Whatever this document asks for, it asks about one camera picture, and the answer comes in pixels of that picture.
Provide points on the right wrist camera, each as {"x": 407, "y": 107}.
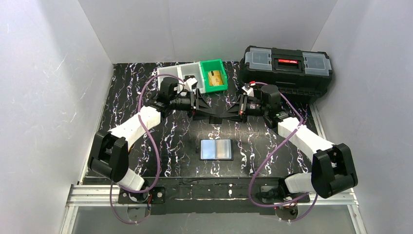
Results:
{"x": 248, "y": 89}

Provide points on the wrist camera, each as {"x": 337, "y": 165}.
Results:
{"x": 190, "y": 85}
{"x": 248, "y": 89}

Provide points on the black card in bin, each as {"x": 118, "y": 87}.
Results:
{"x": 189, "y": 77}

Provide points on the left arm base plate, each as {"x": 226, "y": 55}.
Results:
{"x": 154, "y": 196}

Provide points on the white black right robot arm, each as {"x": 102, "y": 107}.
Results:
{"x": 332, "y": 171}

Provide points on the aluminium frame rail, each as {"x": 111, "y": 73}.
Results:
{"x": 99, "y": 195}

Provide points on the black plastic toolbox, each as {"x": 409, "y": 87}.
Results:
{"x": 302, "y": 76}

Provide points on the black credit card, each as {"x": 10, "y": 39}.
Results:
{"x": 215, "y": 120}

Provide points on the white middle plastic bin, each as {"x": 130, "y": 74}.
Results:
{"x": 193, "y": 69}

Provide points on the black card holder wallet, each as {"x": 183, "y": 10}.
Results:
{"x": 207, "y": 150}

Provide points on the green plastic bin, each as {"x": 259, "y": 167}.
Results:
{"x": 211, "y": 65}

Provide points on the black marbled table mat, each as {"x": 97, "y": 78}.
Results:
{"x": 177, "y": 137}

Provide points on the white left plastic bin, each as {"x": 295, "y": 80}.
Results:
{"x": 171, "y": 71}

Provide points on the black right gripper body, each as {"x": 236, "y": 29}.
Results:
{"x": 242, "y": 107}

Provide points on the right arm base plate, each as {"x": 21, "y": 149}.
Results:
{"x": 271, "y": 194}

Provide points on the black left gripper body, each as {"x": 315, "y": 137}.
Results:
{"x": 196, "y": 103}

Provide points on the tan credit card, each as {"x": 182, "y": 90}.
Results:
{"x": 214, "y": 78}

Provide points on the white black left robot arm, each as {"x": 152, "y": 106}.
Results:
{"x": 109, "y": 155}

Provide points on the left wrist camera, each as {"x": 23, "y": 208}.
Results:
{"x": 190, "y": 85}

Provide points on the gold card in holder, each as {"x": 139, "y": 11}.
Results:
{"x": 223, "y": 149}

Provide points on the white plastic bin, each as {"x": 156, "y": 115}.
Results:
{"x": 193, "y": 69}
{"x": 171, "y": 71}

